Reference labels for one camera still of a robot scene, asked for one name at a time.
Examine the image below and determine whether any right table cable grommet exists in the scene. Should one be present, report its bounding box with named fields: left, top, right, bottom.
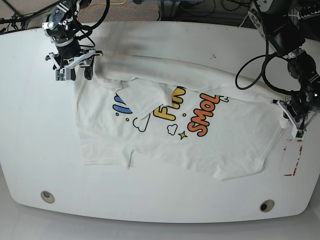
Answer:
left=259, top=199, right=275, bottom=213

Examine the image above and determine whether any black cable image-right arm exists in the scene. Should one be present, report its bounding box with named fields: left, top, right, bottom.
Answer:
left=235, top=0, right=298, bottom=96

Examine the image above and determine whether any white printed T-shirt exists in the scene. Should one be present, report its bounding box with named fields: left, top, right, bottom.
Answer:
left=74, top=22, right=291, bottom=181

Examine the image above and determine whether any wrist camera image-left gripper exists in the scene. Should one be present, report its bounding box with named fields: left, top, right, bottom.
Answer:
left=55, top=68, right=66, bottom=81

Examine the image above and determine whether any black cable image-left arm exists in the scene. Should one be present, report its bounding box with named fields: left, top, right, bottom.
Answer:
left=71, top=0, right=110, bottom=42

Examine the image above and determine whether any table cable grommet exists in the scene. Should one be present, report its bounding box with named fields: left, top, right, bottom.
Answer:
left=259, top=199, right=275, bottom=213
left=40, top=191, right=55, bottom=204

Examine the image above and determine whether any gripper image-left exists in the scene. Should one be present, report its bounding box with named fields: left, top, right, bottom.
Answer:
left=45, top=41, right=104, bottom=81

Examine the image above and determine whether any red tape rectangle marking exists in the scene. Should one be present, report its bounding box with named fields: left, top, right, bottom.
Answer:
left=280, top=139, right=303, bottom=177

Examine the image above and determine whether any left table cable grommet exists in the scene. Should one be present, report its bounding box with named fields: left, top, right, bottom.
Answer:
left=40, top=191, right=55, bottom=204

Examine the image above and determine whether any white power strip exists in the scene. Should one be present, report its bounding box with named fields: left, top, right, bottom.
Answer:
left=297, top=7, right=320, bottom=20

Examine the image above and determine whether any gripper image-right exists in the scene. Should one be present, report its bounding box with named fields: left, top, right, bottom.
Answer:
left=272, top=99, right=320, bottom=132

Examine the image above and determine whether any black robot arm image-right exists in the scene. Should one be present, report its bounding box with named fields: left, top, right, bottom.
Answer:
left=248, top=0, right=320, bottom=132

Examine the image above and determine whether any black tripod stand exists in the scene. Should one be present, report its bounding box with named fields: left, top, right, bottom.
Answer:
left=0, top=0, right=59, bottom=35

